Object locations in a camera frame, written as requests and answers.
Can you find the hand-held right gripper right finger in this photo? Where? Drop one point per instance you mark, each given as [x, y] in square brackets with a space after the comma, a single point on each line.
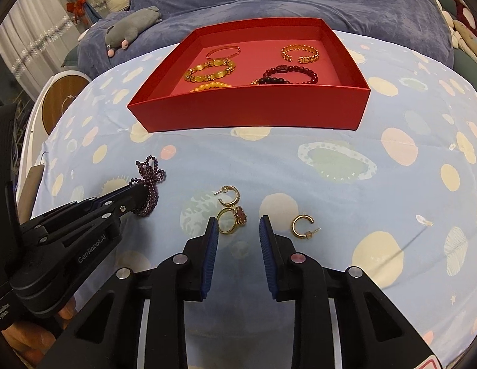
[267, 261]

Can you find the brown wooden board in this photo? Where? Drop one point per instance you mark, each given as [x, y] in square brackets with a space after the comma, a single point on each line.
[32, 184]

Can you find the red ribbon bow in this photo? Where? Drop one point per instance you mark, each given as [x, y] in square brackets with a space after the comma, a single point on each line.
[76, 7]

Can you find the rose gold bangle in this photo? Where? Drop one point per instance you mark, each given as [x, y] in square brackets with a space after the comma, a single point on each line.
[238, 49]

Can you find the red cardboard box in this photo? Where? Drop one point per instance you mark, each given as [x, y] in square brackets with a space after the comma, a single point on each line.
[242, 109]

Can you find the white sheer curtain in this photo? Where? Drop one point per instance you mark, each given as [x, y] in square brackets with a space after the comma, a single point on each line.
[30, 50]

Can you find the gold hoop earring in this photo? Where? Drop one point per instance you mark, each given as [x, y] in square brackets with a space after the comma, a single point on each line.
[294, 228]
[227, 203]

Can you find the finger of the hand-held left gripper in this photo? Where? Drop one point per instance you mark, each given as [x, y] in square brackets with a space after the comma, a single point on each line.
[88, 203]
[107, 215]

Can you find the person's left hand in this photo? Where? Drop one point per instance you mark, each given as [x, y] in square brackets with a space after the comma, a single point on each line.
[30, 340]

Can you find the cream plush toy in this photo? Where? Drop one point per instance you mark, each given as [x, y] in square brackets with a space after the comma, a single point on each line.
[448, 19]

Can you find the grey plush toy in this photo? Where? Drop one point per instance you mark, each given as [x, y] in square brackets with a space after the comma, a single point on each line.
[134, 25]

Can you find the gold leaf bangle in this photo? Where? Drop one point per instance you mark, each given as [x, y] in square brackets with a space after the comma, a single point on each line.
[307, 59]

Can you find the red monkey plush toy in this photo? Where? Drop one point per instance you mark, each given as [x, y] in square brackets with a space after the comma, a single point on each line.
[459, 5]

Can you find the round wooden disc white frame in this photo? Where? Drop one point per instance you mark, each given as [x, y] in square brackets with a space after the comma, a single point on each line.
[63, 96]

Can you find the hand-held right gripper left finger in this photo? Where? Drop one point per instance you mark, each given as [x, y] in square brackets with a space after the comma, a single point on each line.
[209, 261]

